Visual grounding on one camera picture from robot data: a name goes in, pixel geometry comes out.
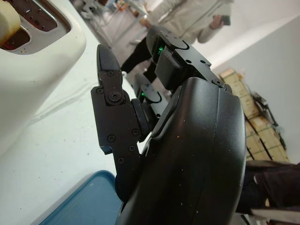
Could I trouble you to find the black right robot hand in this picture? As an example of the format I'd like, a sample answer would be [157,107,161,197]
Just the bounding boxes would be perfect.
[90,25,247,225]

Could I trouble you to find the white bread toast slice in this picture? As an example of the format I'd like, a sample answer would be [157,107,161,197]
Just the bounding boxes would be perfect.
[0,0,21,45]

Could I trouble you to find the standing person black trousers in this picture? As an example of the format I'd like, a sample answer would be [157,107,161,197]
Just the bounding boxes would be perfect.
[120,0,235,99]

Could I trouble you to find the cream white toaster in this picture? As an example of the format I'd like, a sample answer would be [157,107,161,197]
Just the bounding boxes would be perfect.
[0,0,87,158]

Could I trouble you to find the stacked wooden crates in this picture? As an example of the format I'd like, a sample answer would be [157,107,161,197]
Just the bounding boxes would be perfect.
[219,67,290,162]

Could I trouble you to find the blue plastic tray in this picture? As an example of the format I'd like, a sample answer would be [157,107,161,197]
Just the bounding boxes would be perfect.
[38,170,122,225]

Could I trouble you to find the white desk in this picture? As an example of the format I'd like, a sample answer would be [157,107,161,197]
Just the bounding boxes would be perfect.
[81,0,150,45]

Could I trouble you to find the white toaster power cord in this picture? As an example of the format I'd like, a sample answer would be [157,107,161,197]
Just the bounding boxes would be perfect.
[30,77,132,121]

